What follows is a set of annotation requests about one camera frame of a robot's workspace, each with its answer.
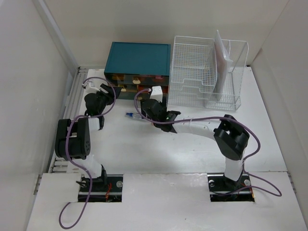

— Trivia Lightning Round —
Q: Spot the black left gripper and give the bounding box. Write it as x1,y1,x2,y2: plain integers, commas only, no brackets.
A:
94,84,121,115

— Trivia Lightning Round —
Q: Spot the teal desktop drawer cabinet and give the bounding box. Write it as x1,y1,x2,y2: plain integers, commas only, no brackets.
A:
104,42,171,100

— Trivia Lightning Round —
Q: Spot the clear mesh zipper pouch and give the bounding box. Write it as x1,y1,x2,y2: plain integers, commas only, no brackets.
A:
214,30,233,101

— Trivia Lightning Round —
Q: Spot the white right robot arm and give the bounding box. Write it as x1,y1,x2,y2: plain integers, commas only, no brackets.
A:
141,99,250,190

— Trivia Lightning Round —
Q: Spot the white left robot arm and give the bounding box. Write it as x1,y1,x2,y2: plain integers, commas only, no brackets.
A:
55,83,121,191

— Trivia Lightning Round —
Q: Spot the clear staples box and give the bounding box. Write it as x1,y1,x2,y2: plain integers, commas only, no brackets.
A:
125,112,143,120

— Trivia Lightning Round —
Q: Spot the clear acrylic file holder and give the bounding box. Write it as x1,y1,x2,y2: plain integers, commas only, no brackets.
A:
206,39,249,112

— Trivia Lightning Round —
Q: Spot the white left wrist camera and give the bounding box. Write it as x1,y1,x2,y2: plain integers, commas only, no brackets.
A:
82,80,100,94

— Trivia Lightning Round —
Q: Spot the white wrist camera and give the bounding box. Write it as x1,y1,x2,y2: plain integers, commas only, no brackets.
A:
82,80,100,94
150,86,163,102

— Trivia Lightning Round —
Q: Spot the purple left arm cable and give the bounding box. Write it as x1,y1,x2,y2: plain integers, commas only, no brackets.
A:
59,77,117,229

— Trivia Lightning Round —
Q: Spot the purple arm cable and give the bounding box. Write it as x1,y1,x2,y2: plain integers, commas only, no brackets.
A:
133,88,282,197
59,77,117,229

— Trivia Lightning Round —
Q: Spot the aluminium rail frame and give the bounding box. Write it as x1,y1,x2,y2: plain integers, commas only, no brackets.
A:
47,67,88,173

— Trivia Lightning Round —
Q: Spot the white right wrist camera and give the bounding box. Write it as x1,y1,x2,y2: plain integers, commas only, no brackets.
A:
150,86,163,102

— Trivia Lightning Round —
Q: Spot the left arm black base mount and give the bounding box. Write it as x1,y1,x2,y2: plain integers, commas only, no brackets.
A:
76,170,124,203

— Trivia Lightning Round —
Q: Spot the white wire mesh file tray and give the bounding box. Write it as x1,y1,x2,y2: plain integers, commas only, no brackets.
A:
168,36,217,108

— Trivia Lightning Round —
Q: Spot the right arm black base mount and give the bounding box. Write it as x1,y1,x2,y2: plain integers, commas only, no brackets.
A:
207,173,255,202

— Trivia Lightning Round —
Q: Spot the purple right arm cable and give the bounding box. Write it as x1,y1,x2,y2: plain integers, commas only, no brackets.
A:
133,88,282,197

